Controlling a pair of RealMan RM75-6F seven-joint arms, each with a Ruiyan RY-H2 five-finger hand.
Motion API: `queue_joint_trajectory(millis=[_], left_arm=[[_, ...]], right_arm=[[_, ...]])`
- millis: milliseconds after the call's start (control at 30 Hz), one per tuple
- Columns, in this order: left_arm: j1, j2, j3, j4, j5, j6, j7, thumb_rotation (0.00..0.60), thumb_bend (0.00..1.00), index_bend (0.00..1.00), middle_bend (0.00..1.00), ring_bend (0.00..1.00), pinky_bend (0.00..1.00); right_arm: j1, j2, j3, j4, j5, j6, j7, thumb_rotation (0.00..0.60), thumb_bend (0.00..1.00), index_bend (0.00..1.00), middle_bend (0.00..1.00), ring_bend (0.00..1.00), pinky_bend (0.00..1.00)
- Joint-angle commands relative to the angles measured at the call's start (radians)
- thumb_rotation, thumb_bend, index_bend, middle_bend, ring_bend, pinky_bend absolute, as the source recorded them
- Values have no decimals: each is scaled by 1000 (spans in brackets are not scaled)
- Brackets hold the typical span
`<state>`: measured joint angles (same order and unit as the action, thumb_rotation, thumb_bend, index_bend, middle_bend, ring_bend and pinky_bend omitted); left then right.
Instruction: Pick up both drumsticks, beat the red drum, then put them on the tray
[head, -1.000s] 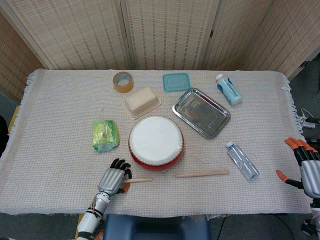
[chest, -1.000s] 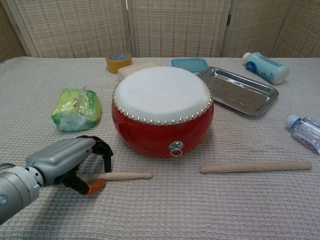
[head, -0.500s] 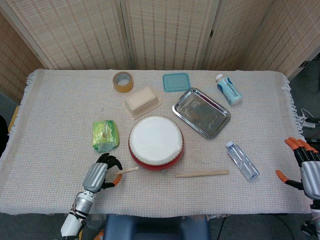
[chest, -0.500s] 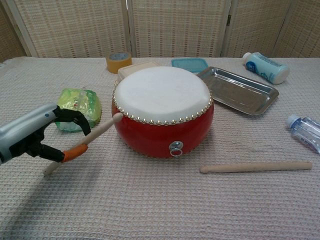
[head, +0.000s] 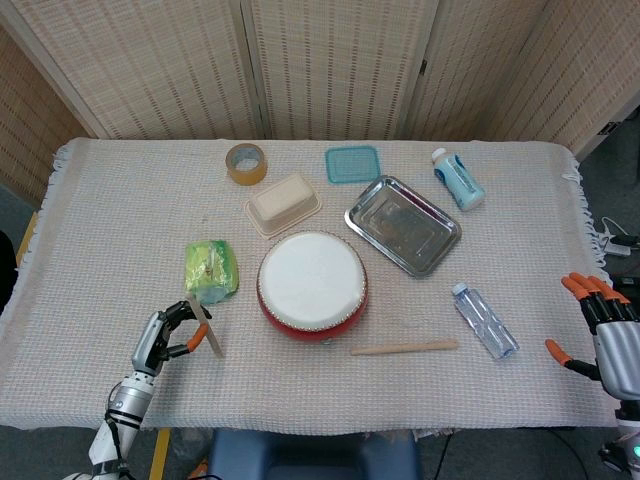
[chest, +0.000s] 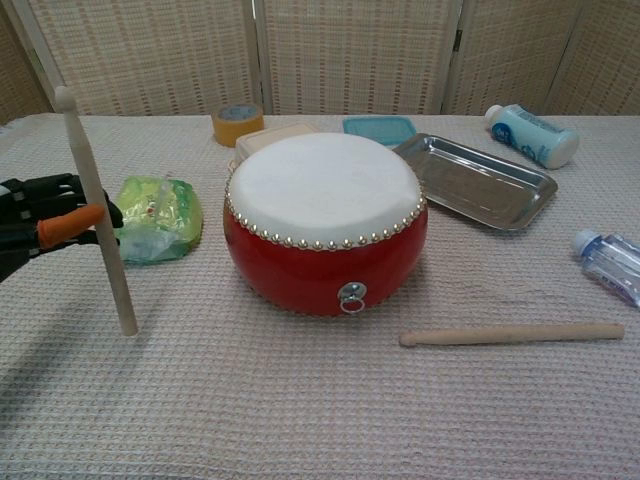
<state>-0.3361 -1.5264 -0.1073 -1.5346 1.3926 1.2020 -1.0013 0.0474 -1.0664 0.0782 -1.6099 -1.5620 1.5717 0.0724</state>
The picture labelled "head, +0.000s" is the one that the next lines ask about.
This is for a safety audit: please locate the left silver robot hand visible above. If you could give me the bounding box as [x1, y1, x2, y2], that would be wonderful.
[130, 299, 213, 376]

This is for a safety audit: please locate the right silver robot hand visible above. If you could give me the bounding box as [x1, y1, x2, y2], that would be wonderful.
[544, 272, 640, 401]

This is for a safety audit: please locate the wooden drumstick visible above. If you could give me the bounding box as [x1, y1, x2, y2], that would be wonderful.
[349, 339, 460, 357]
[185, 293, 226, 359]

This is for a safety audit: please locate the red drum with white skin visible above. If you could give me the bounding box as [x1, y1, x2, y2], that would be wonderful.
[256, 230, 370, 345]

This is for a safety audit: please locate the stainless steel tray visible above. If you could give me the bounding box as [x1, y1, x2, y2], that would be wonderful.
[343, 174, 462, 279]

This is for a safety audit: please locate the black equipment box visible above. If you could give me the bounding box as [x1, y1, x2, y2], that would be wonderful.
[613, 273, 640, 306]

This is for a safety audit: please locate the green plastic snack packet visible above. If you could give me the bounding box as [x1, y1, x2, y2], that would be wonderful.
[183, 238, 240, 306]

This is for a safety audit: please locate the white power strip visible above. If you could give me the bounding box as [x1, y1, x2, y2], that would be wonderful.
[602, 234, 634, 257]

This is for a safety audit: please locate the clear plastic water bottle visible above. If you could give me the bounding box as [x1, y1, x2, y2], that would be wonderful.
[451, 282, 520, 361]

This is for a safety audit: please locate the beige woven tablecloth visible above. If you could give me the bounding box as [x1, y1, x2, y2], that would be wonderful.
[0, 137, 632, 432]

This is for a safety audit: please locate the black rounded object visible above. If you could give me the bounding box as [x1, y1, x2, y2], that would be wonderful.
[0, 230, 19, 314]

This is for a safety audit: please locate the brown packing tape roll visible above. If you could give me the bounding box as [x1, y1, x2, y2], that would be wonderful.
[224, 142, 269, 187]

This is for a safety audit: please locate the beige plastic food container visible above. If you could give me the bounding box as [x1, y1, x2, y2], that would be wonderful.
[243, 172, 324, 238]

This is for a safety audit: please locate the dark blue padded seat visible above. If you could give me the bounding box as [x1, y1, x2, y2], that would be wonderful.
[207, 428, 423, 480]

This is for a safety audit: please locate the white and blue lotion bottle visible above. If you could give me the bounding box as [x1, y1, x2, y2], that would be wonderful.
[431, 147, 487, 213]

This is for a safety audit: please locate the teal plastic container lid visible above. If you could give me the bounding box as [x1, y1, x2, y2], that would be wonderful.
[324, 144, 383, 186]

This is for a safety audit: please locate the woven folding screen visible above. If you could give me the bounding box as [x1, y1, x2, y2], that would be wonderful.
[0, 0, 640, 201]

